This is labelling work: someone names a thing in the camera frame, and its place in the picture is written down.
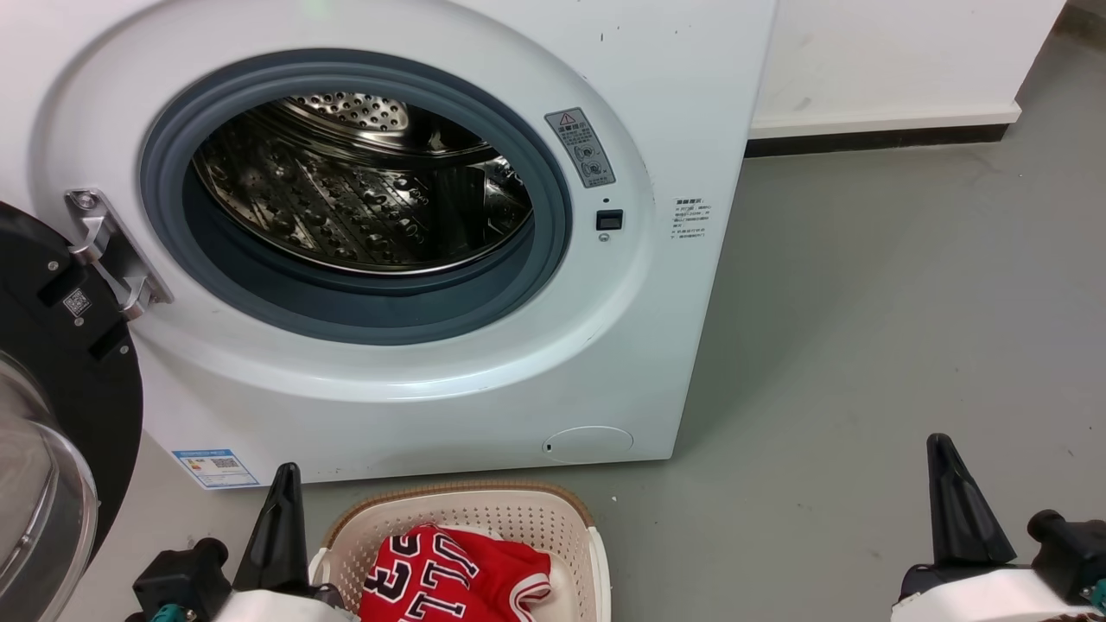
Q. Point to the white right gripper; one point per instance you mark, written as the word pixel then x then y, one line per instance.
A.
pixel 994 596

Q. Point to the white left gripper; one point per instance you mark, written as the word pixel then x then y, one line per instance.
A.
pixel 276 608

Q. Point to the red basketball jersey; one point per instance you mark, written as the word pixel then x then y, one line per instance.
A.
pixel 449 579

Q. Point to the cream perforated laundry basket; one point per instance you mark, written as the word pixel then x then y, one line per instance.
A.
pixel 527 518

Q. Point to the washing machine door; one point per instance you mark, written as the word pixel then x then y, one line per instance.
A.
pixel 52 345

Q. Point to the silver metal door hinge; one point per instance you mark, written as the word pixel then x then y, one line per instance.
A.
pixel 112 250

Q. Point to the stainless steel washing machine drum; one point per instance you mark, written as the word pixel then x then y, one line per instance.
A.
pixel 346 199

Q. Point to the blue energy label sticker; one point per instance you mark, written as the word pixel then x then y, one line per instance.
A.
pixel 216 468

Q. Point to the grey rubber door gasket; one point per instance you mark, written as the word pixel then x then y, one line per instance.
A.
pixel 346 313

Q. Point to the round white filter cover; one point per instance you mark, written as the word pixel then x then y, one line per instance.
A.
pixel 587 444

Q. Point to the white front-load washing machine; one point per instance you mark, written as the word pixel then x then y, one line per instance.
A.
pixel 605 345

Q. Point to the black baseboard strip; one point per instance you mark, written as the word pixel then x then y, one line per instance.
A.
pixel 873 140

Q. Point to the printed text label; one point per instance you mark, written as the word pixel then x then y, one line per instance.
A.
pixel 691 220

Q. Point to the black door latch socket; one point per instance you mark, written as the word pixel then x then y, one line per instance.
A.
pixel 609 219

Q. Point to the grey warning sticker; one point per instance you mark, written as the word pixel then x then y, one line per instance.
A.
pixel 581 147

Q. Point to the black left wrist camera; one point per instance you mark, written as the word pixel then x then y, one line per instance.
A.
pixel 177 579

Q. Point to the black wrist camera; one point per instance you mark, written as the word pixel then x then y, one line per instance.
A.
pixel 177 579
pixel 1071 553

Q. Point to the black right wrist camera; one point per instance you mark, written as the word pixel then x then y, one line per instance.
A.
pixel 1071 553

